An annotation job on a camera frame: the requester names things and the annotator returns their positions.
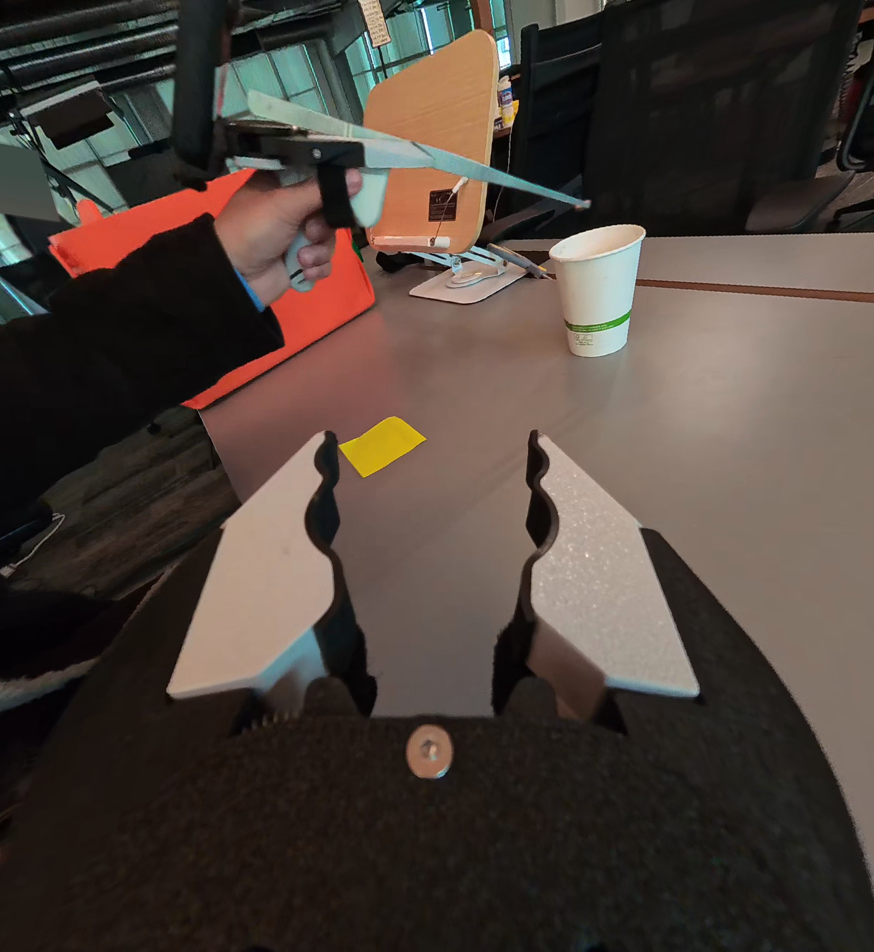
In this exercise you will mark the grey desk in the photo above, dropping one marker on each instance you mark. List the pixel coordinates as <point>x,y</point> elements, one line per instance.
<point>741,446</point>

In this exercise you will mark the metal tweezers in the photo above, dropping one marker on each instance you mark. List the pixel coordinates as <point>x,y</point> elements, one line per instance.
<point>496,177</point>

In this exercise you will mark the grey yellow scissors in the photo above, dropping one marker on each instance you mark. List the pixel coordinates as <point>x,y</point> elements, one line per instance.
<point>518,260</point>

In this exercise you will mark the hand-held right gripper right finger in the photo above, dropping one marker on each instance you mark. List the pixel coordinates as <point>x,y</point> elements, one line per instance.
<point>608,595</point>

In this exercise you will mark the paper sign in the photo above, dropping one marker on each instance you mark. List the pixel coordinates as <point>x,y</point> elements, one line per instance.
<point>373,22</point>

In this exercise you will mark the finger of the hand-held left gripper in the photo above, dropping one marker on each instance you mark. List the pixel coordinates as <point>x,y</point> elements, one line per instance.
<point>399,156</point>

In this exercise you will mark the orange felt bag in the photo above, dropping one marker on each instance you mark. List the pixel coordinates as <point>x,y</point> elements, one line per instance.
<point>310,320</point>

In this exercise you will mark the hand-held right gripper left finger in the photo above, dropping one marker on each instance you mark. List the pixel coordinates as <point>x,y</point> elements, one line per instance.
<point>266,595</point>

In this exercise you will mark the blue wristband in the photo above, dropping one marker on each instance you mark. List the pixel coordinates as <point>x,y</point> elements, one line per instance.
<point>251,294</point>

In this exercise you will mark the white paper cup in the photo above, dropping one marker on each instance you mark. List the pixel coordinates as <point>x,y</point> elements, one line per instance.
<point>600,297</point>

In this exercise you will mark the person's left hand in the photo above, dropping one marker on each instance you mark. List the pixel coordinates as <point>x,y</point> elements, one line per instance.
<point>266,230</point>

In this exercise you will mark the person's dark jacket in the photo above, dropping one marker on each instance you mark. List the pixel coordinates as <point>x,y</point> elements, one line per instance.
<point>35,654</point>

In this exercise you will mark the yellow sticky note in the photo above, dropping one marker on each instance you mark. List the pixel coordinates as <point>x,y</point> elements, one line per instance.
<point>381,446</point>

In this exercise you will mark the wooden tablet stand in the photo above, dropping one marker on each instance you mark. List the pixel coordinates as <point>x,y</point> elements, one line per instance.
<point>429,111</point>

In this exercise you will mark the white wipes container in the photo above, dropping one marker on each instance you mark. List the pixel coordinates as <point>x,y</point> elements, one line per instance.
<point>506,100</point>

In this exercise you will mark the person's left forearm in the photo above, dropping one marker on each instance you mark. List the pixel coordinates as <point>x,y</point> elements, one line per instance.
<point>95,387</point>

